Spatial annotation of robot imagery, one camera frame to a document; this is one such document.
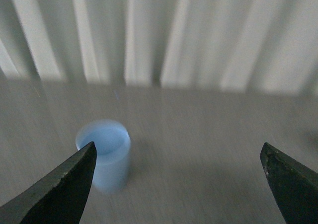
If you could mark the white pleated curtain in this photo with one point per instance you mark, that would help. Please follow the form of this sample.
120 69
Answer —
269 46

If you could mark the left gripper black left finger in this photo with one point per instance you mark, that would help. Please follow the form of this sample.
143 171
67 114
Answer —
59 197

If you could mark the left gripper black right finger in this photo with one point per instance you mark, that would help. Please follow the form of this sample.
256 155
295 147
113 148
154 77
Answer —
293 185

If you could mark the light blue plastic cup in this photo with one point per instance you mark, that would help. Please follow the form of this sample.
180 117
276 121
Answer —
113 144

